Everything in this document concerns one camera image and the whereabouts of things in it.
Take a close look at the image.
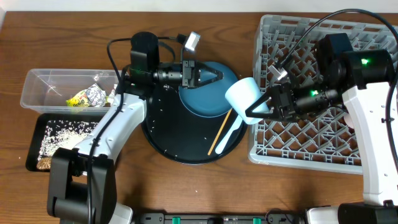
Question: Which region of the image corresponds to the brown walnut cookie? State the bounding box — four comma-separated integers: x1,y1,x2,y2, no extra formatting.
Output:
36,157,52,170

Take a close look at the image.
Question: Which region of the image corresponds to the black rectangular tray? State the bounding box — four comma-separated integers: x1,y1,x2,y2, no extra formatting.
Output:
25,113,102,172

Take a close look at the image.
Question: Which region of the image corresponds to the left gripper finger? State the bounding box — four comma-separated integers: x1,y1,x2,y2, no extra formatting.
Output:
196,75,223,88
194,61,223,77

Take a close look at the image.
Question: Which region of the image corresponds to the yellow foil snack wrapper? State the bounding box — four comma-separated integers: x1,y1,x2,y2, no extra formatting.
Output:
66,83,107,107

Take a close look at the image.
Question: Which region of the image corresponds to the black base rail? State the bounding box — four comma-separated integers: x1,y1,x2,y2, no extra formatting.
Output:
132,211,308,224

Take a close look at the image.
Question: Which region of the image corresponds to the dark blue plate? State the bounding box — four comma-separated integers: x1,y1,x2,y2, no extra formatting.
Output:
178,62,238,118

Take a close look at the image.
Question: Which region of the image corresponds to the clear plastic bin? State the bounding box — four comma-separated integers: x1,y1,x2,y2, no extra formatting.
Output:
20,68,118,116

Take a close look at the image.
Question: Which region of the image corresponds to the white rice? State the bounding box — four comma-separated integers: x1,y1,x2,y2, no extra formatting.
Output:
37,120,98,161

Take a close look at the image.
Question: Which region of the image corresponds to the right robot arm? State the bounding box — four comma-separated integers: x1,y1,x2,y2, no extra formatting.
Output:
245,33,397,223

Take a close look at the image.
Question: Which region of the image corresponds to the pink plastic cup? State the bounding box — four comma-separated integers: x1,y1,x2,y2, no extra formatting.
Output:
343,113,354,129

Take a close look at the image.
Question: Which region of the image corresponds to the wooden chopstick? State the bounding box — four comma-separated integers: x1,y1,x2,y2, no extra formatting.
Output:
207,109,232,156

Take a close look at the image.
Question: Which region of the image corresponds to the grey plastic dishwasher rack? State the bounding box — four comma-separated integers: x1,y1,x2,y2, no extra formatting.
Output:
248,15,397,175

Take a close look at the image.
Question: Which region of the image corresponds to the white tissue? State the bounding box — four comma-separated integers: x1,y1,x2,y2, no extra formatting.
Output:
106,84,118,105

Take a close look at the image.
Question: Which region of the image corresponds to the light blue plastic cup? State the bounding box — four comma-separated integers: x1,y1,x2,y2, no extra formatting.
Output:
225,77,262,125

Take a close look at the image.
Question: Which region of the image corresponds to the white plastic knife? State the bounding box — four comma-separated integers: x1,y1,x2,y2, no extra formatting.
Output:
215,115,243,154

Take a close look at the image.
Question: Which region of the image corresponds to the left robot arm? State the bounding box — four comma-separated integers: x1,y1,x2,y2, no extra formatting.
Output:
47,32,224,223

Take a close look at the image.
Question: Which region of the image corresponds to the round black serving tray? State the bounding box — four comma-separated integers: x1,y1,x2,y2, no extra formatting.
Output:
141,85,248,165

